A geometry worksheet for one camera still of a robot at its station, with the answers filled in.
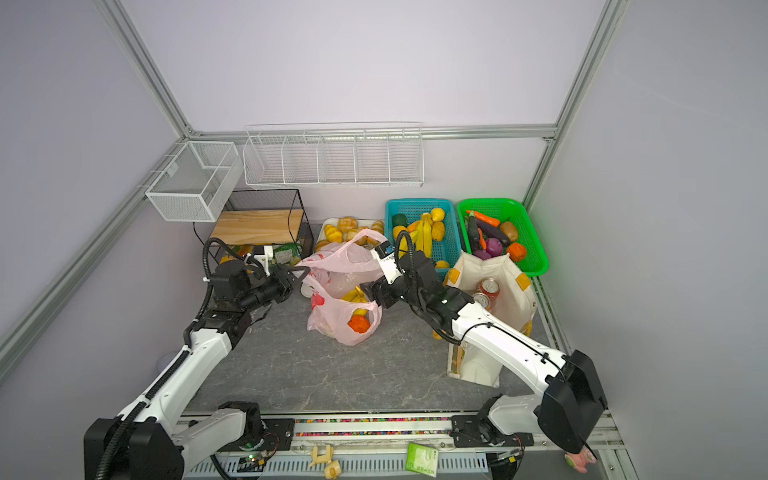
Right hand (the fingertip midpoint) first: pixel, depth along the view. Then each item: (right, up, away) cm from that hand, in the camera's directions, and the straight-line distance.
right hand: (373, 279), depth 76 cm
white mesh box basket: (-58, +29, +19) cm, 68 cm away
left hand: (-16, +2, 0) cm, 16 cm away
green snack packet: (-32, +6, +27) cm, 42 cm away
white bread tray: (-19, +19, +43) cm, 51 cm away
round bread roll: (-13, +18, +40) cm, 45 cm away
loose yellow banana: (+16, +12, +36) cm, 42 cm away
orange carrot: (+41, +20, +40) cm, 60 cm away
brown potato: (+49, +15, +36) cm, 63 cm away
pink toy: (+48, -41, -8) cm, 64 cm away
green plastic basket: (+51, +23, +40) cm, 68 cm away
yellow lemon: (+22, +21, +39) cm, 49 cm away
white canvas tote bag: (+39, -6, +5) cm, 40 cm away
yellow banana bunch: (-6, -6, +16) cm, 18 cm away
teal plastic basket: (+13, +24, +40) cm, 48 cm away
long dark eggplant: (+43, +15, +37) cm, 58 cm away
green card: (+12, -42, -7) cm, 44 cm away
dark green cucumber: (+35, +14, +33) cm, 50 cm away
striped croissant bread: (-19, +14, +39) cm, 46 cm away
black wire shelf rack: (-41, +19, +25) cm, 51 cm away
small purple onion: (+41, +9, +29) cm, 51 cm away
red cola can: (+34, -3, +13) cm, 37 cm away
